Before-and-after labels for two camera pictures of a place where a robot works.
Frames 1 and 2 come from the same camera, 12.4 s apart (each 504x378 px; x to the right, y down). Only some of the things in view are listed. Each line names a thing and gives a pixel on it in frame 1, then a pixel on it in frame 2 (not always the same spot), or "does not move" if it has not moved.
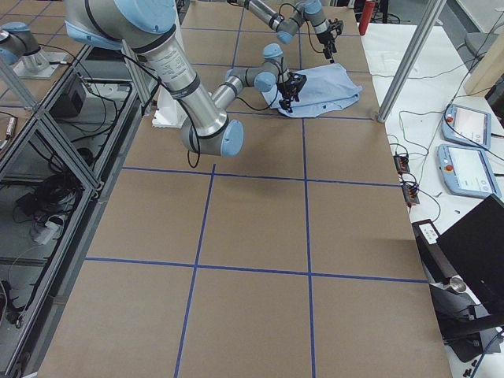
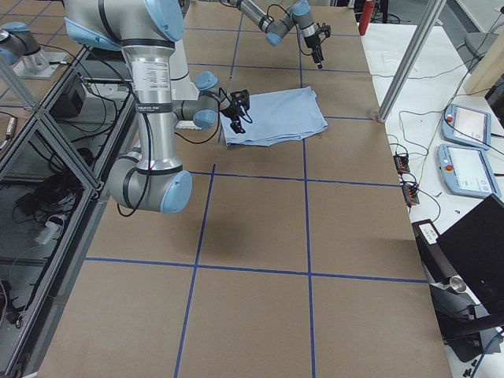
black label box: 439,268 does not move
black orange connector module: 402,163 does not move
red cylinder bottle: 366,15 does not move
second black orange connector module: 409,193 does not move
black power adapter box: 70,102 does not move
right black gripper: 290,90 -> 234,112
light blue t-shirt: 327,88 -> 278,116
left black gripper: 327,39 -> 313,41
